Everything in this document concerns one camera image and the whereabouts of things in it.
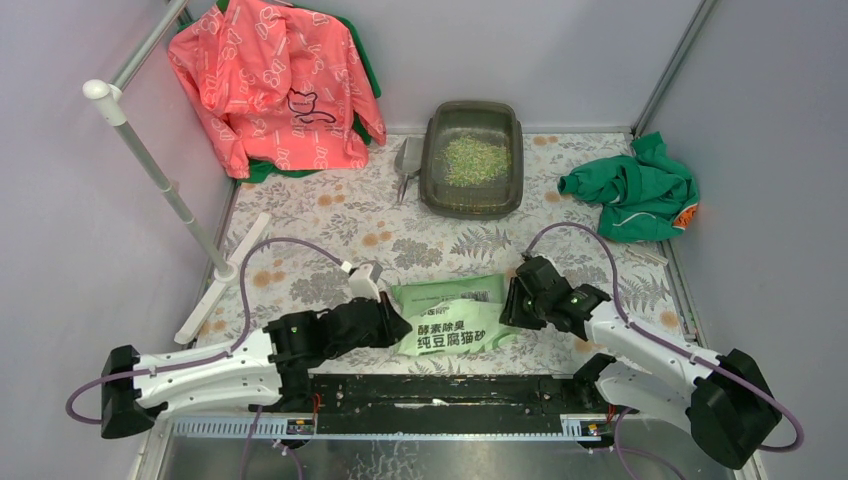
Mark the green cat litter bag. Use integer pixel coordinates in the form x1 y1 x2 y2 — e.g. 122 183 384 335
392 274 519 357

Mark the beige bag sealing clip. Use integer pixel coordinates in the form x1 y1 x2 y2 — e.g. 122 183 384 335
627 243 669 267

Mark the metal litter scoop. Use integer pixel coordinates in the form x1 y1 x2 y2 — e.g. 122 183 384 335
395 137 425 204

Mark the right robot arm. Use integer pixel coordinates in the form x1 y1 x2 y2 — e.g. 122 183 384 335
501 256 783 470

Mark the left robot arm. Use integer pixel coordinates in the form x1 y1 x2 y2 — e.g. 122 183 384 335
100 296 413 439

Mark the green cat litter pile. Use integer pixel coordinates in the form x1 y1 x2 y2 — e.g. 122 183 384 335
437 135 511 187

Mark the grey plastic litter box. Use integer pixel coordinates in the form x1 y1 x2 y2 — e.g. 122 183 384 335
419 100 524 220

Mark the floral patterned mat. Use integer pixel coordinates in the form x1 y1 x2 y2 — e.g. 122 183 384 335
197 133 688 346

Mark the crumpled green garment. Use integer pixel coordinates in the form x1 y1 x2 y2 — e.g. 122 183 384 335
557 132 700 243

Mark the green garment behind jacket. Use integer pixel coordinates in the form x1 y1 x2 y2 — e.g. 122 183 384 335
173 0 383 185

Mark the pink hooded jacket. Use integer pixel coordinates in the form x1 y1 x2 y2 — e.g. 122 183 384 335
166 0 388 180

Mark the white clothes rack pole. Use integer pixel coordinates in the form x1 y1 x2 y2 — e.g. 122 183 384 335
82 78 272 346

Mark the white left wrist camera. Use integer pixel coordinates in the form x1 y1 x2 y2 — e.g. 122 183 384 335
348 261 383 300

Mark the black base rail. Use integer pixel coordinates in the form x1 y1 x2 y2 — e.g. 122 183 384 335
248 372 641 437

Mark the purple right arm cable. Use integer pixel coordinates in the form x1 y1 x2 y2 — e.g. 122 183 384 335
525 221 805 480

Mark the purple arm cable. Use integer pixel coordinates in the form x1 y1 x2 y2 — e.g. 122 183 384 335
64 237 352 480
525 221 805 480

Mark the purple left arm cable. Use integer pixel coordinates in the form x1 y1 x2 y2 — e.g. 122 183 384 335
64 237 352 480

